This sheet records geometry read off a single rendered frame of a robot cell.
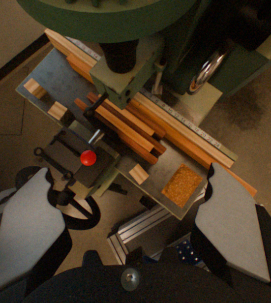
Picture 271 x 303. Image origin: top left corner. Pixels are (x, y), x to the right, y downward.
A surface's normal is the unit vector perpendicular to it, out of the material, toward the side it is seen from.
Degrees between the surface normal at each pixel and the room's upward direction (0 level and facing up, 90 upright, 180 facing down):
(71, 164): 0
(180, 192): 10
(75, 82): 0
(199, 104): 0
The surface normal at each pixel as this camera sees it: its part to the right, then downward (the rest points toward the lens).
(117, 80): 0.00, -0.12
